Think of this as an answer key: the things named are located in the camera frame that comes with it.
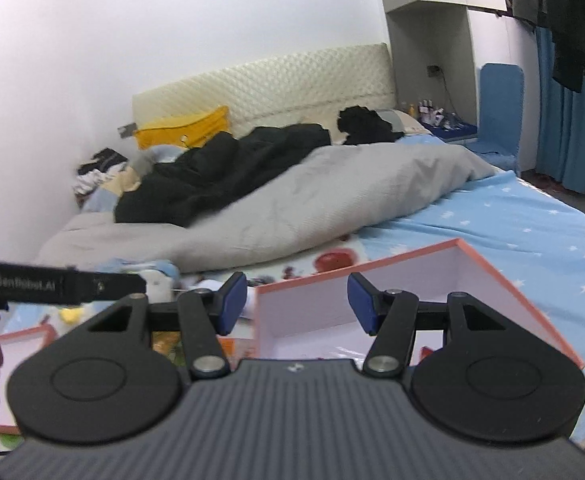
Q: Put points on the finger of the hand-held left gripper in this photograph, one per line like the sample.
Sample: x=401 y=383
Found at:
x=117 y=286

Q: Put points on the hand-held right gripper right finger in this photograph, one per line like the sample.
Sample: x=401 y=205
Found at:
x=361 y=305

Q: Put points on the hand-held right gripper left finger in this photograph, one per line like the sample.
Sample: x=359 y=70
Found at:
x=234 y=305

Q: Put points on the deep orange cardboard box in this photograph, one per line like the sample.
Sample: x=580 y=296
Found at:
x=322 y=305

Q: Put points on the blue white plush toy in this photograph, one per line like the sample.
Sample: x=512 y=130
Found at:
x=160 y=271

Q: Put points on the fruit printed mat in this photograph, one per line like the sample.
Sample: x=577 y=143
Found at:
x=332 y=260

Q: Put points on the shallow orange box lid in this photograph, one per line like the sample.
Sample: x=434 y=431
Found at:
x=17 y=360

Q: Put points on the grey duvet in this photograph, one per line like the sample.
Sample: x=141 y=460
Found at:
x=322 y=195

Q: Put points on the patterned clothes pile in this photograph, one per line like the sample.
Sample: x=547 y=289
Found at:
x=100 y=170

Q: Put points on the black jacket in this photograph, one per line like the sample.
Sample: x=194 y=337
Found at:
x=212 y=170

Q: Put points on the yellow pillow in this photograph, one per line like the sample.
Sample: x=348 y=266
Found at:
x=187 y=127

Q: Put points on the black cloth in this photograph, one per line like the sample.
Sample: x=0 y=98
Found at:
x=367 y=125

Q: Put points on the blue star bed sheet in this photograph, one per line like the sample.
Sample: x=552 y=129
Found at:
x=522 y=220

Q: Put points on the pale pillow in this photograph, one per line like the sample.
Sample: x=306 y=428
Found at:
x=407 y=122

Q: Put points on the blue covered nightstand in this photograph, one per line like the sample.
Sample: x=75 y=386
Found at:
x=452 y=131

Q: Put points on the group of small bottles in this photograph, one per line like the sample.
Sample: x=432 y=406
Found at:
x=435 y=110

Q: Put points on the cream quilted headboard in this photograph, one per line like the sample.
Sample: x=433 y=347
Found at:
x=297 y=82

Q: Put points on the blue covered chair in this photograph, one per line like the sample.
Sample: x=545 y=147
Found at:
x=499 y=105

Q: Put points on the blue curtain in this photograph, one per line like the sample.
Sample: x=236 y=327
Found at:
x=567 y=130

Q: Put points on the dark hanging clothes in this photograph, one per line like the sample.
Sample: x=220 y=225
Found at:
x=572 y=20

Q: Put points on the wall socket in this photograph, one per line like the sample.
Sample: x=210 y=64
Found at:
x=126 y=131

